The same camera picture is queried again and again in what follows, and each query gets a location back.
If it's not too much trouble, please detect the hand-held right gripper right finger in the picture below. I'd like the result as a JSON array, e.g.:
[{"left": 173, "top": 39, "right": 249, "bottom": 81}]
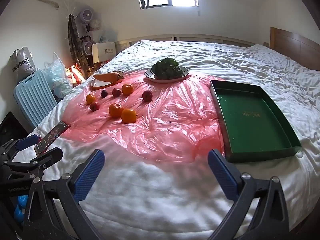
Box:
[{"left": 207, "top": 149, "right": 294, "bottom": 240}]

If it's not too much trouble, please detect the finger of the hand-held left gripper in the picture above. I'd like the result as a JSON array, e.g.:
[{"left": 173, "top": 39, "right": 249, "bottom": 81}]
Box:
[
  {"left": 0, "top": 134, "right": 40, "bottom": 167},
  {"left": 4, "top": 147, "right": 64, "bottom": 179}
]

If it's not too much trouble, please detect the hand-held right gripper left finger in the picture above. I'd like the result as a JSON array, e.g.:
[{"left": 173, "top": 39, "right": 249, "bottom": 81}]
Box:
[{"left": 22, "top": 149, "right": 105, "bottom": 240}]

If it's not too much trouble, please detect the green tray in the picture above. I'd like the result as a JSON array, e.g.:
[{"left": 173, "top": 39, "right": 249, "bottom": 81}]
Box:
[{"left": 209, "top": 79, "right": 302, "bottom": 164}]

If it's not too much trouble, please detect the smartphone with red case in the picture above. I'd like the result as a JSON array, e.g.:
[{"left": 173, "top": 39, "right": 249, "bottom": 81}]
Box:
[{"left": 34, "top": 121, "right": 70, "bottom": 155}]

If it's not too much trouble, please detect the black case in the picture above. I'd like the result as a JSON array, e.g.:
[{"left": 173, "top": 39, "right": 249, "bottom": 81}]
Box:
[{"left": 0, "top": 112, "right": 28, "bottom": 146}]

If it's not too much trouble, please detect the bright blue object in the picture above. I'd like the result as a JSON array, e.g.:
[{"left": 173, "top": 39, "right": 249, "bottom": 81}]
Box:
[{"left": 14, "top": 195, "right": 28, "bottom": 223}]

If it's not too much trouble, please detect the light blue suitcase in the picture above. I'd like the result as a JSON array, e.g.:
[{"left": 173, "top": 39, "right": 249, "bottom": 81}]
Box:
[{"left": 14, "top": 70, "right": 58, "bottom": 128}]

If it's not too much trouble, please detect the white bed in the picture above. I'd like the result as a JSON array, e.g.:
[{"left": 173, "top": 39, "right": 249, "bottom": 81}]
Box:
[{"left": 32, "top": 40, "right": 320, "bottom": 240}]

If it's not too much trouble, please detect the clear plastic bag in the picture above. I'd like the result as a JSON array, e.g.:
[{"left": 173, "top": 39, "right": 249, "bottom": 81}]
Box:
[{"left": 44, "top": 52, "right": 73, "bottom": 98}]

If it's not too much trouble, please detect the silver printed bag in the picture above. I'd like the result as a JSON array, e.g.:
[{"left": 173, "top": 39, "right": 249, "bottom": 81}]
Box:
[{"left": 10, "top": 47, "right": 38, "bottom": 83}]

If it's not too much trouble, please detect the pink plastic sheet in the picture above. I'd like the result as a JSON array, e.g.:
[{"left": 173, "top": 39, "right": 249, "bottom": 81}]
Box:
[{"left": 61, "top": 70, "right": 225, "bottom": 163}]

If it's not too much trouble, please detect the red packaging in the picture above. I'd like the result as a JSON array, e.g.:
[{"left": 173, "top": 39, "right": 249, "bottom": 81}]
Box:
[{"left": 66, "top": 64, "right": 85, "bottom": 84}]

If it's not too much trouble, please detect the orange rimmed oval plate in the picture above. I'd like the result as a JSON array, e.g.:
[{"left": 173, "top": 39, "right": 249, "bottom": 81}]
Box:
[{"left": 90, "top": 72, "right": 125, "bottom": 88}]

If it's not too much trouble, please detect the carrot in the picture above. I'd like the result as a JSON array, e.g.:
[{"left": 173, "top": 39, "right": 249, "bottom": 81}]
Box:
[{"left": 93, "top": 72, "right": 124, "bottom": 82}]

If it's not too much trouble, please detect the white plate with dark rim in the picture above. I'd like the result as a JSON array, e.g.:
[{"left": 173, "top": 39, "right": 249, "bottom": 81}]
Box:
[{"left": 144, "top": 66, "right": 190, "bottom": 83}]

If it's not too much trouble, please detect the plaid scarf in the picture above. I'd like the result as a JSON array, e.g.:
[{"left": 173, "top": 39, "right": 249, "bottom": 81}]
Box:
[{"left": 68, "top": 14, "right": 87, "bottom": 68}]

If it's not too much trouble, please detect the white cardboard box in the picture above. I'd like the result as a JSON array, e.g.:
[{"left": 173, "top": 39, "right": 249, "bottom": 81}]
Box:
[{"left": 92, "top": 41, "right": 117, "bottom": 63}]

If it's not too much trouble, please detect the leafy green vegetable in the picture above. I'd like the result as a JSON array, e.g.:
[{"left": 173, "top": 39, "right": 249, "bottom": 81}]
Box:
[{"left": 152, "top": 57, "right": 184, "bottom": 79}]

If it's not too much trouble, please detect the white coat rack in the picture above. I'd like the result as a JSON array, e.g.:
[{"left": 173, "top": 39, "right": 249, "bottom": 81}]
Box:
[{"left": 60, "top": 1, "right": 78, "bottom": 22}]

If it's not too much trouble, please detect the wooden headboard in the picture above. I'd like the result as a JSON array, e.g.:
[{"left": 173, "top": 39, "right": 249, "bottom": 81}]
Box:
[{"left": 269, "top": 27, "right": 320, "bottom": 71}]

